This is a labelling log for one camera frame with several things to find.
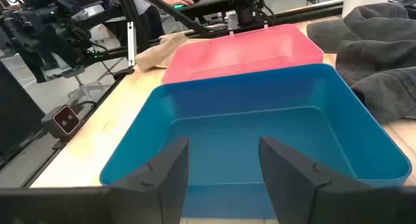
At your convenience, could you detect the black diagonal frame brace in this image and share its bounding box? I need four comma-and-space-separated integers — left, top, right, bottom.
133, 0, 211, 36

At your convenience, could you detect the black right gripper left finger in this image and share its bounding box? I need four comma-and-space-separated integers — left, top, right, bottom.
111, 136, 190, 224

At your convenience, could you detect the black monitor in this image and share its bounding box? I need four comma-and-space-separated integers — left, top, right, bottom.
0, 61, 46, 156

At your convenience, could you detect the black table edge rail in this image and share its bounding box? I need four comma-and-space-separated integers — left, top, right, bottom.
81, 0, 345, 66

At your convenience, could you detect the pink plastic bin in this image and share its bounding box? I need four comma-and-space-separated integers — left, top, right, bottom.
161, 23, 324, 85

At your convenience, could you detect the beige corduroy cap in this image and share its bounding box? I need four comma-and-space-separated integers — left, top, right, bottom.
135, 32, 189, 73

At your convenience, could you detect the dark grey cap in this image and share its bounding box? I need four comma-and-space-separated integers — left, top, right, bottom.
335, 38, 416, 87
305, 2, 416, 55
350, 66, 416, 125

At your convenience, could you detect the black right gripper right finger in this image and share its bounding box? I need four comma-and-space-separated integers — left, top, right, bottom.
258, 135, 372, 224

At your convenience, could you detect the grey office chair base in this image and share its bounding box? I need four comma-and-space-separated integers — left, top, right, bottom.
42, 64, 115, 102

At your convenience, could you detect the black robot equipment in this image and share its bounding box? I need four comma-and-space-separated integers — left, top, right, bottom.
0, 0, 131, 84

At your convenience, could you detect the black aluminium frame post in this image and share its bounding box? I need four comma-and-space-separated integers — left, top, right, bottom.
113, 0, 151, 53

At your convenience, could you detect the white metal bracket strip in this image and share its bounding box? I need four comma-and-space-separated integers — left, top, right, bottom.
126, 21, 136, 68

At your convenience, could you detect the small camera with red face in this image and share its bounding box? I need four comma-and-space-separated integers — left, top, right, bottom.
41, 103, 82, 150

